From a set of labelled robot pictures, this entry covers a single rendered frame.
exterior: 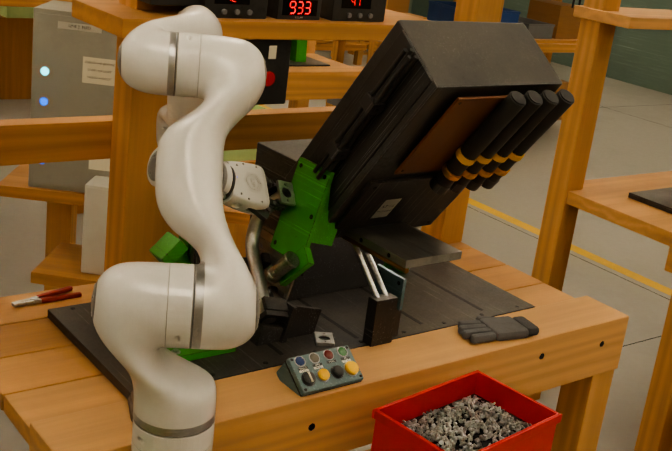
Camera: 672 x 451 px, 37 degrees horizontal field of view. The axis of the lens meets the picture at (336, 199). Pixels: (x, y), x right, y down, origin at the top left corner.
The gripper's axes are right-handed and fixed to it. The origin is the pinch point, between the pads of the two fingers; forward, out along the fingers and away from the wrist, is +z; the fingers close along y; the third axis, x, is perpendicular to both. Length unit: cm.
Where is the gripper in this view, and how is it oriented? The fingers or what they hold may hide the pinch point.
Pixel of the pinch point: (277, 197)
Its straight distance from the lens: 215.6
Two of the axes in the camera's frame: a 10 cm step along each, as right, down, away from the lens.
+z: 7.0, 1.9, 6.9
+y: -1.8, -8.8, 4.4
